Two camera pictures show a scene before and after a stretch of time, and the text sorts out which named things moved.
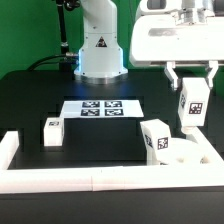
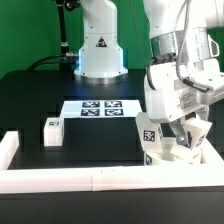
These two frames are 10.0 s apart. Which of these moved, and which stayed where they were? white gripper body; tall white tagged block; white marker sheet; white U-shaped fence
Moved: white gripper body; tall white tagged block
Stayed: white U-shaped fence; white marker sheet
